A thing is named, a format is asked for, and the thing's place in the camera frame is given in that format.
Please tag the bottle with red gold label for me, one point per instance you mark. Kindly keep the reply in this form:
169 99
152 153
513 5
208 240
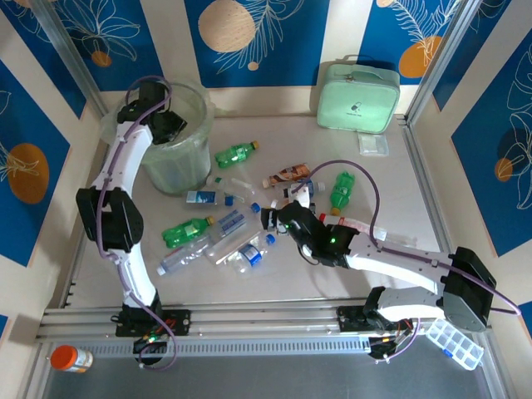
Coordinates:
274 203

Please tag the clear bottle blue label cap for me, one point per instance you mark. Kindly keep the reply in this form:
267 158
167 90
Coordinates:
249 254

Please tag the clear soda water bottle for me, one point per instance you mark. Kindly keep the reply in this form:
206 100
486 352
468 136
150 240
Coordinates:
230 222

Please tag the square clear bottle green band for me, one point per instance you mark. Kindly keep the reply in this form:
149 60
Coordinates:
239 187

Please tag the brown coffee drink bottle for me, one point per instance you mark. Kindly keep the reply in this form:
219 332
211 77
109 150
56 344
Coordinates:
291 173

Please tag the large clear bottle paper label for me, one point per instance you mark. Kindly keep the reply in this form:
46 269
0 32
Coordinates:
230 251

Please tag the clear bottle dark blue label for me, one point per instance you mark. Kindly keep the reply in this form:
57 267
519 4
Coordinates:
318 187

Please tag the green plastic bottle yellow cap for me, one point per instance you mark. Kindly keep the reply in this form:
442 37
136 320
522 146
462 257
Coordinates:
343 189
232 154
187 230

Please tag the small bottle mountain print label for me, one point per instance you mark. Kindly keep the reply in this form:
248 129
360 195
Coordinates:
205 198

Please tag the crushed clear bottle blue cap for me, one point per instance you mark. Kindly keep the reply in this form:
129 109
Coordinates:
178 259

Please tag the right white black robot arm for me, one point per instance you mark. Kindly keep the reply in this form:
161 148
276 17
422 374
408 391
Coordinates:
399 266

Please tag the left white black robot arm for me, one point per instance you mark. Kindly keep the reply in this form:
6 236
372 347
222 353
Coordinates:
124 158

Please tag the mesh bin with green bag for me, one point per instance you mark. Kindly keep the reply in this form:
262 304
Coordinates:
187 158

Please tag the small clear plastic sachet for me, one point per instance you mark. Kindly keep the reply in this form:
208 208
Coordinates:
373 144

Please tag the mint green zip case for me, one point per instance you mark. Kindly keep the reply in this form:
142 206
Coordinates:
357 99

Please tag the clear compartment organizer box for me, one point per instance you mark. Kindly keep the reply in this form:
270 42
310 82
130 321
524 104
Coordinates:
455 343

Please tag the orange lid pill jar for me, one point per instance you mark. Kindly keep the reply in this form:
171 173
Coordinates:
66 358

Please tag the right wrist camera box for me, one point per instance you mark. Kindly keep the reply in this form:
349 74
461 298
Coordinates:
303 197

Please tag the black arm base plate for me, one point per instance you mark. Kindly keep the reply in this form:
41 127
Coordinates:
178 322
349 320

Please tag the aluminium frame post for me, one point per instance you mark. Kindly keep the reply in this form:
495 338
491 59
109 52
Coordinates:
68 54
440 58

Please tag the aluminium mounting rail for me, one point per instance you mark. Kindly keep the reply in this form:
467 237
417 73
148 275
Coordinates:
270 316

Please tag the aluminium table side rail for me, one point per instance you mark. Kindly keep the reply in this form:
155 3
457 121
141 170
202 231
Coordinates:
420 166
70 282

